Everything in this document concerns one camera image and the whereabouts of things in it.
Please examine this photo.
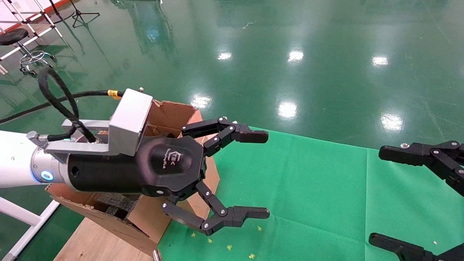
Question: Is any white tube rack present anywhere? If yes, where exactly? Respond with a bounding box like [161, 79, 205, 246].
[0, 0, 64, 75]

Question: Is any green table cloth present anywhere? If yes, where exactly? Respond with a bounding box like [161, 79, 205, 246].
[158, 125, 464, 261]

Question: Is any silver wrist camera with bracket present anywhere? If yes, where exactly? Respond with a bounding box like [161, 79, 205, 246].
[45, 87, 153, 160]

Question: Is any white table frame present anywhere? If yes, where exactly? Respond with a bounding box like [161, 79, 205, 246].
[0, 196, 60, 261]

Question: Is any black round base stand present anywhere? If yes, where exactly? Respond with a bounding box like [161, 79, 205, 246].
[49, 0, 75, 24]

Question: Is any black foam block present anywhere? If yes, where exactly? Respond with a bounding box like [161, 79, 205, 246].
[95, 192, 141, 220]

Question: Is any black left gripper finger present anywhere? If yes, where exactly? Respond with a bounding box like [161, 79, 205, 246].
[162, 181, 270, 236]
[181, 117, 269, 157]

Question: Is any large open cardboard carton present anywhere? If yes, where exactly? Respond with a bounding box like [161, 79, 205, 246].
[45, 100, 220, 256]

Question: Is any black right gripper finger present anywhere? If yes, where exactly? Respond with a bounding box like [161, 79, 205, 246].
[369, 233, 464, 261]
[379, 141, 464, 196]

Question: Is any black braided cable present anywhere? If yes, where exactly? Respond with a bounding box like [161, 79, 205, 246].
[0, 67, 124, 144]

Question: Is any black round stool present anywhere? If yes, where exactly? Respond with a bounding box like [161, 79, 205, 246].
[0, 28, 57, 76]

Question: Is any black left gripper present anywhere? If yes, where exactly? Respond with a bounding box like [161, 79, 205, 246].
[67, 136, 208, 199]

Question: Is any black tripod stand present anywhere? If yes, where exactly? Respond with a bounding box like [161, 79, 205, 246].
[69, 0, 101, 29]

